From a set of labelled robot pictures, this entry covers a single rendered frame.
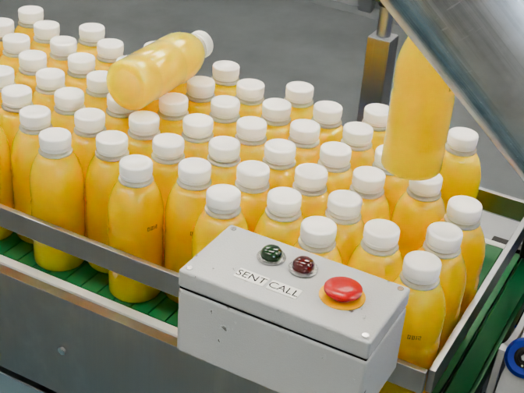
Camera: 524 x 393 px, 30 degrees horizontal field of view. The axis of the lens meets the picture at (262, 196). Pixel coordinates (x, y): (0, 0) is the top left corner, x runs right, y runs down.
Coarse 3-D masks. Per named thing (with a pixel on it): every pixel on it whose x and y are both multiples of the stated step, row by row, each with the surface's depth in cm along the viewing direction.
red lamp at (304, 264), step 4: (300, 256) 95; (304, 256) 95; (296, 260) 94; (300, 260) 94; (304, 260) 94; (308, 260) 94; (312, 260) 94; (292, 264) 94; (296, 264) 94; (300, 264) 94; (304, 264) 94; (308, 264) 94; (312, 264) 94; (296, 268) 94; (300, 268) 94; (304, 268) 93; (308, 268) 94; (312, 268) 94; (300, 272) 94; (304, 272) 94; (308, 272) 94
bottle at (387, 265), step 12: (360, 252) 106; (372, 252) 105; (384, 252) 105; (396, 252) 106; (348, 264) 108; (360, 264) 106; (372, 264) 105; (384, 264) 105; (396, 264) 106; (384, 276) 105; (396, 276) 106
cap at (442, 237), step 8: (432, 224) 107; (440, 224) 107; (448, 224) 107; (432, 232) 105; (440, 232) 105; (448, 232) 106; (456, 232) 106; (432, 240) 105; (440, 240) 104; (448, 240) 104; (456, 240) 104; (432, 248) 105; (440, 248) 105; (448, 248) 105; (456, 248) 105
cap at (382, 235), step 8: (368, 224) 106; (376, 224) 106; (384, 224) 106; (392, 224) 106; (368, 232) 104; (376, 232) 104; (384, 232) 105; (392, 232) 105; (368, 240) 105; (376, 240) 104; (384, 240) 104; (392, 240) 104; (376, 248) 105; (384, 248) 104; (392, 248) 105
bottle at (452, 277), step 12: (432, 252) 106; (456, 252) 106; (444, 264) 105; (456, 264) 106; (444, 276) 105; (456, 276) 106; (444, 288) 106; (456, 288) 106; (456, 300) 107; (456, 312) 109; (444, 324) 108; (444, 336) 109
